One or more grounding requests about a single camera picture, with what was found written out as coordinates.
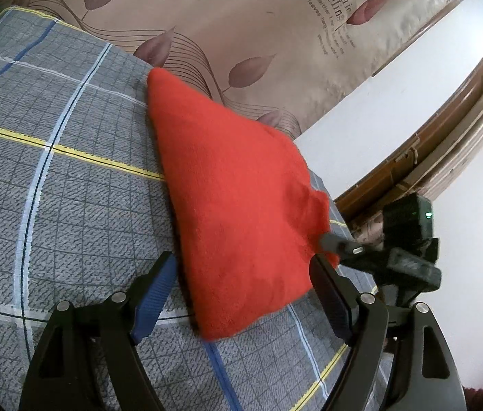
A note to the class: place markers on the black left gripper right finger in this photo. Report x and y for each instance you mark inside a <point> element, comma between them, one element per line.
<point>423,374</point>

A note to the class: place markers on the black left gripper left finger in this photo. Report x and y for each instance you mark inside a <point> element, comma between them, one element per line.
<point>78,341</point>

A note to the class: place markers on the red knitted garment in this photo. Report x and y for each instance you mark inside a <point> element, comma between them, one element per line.
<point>248,218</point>

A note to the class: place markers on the grey plaid bed sheet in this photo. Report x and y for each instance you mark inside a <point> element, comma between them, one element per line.
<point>83,212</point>

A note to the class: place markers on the beige leaf pattern curtain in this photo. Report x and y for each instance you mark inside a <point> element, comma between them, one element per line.
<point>296,59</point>

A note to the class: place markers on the brown wooden door frame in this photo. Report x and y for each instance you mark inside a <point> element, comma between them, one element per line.
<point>425,164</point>

